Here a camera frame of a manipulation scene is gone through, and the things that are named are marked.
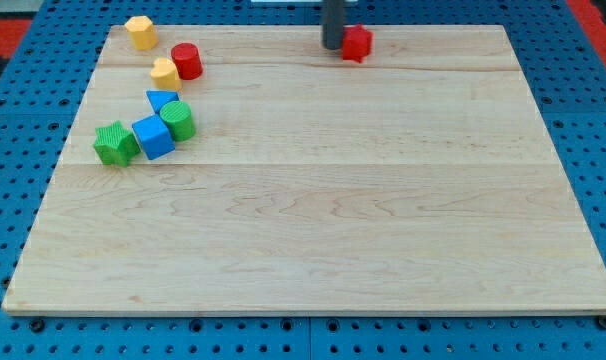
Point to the red star block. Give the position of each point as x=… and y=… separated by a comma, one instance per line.
x=357, y=43

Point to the light wooden board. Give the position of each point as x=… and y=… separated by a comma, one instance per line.
x=420, y=182

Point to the green star block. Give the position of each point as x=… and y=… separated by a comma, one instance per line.
x=115, y=145

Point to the green cylinder block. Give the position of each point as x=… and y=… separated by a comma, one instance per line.
x=177, y=116

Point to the blue cube block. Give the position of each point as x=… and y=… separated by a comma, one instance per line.
x=154, y=136

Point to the red cylinder block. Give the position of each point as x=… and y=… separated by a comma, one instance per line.
x=186, y=57

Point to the blue triangle block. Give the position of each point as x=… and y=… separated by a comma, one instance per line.
x=159, y=98

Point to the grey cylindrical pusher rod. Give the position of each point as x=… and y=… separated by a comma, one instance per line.
x=332, y=24

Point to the yellow heart block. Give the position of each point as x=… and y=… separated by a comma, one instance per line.
x=164, y=75

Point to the yellow hexagon block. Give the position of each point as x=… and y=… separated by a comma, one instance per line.
x=141, y=32

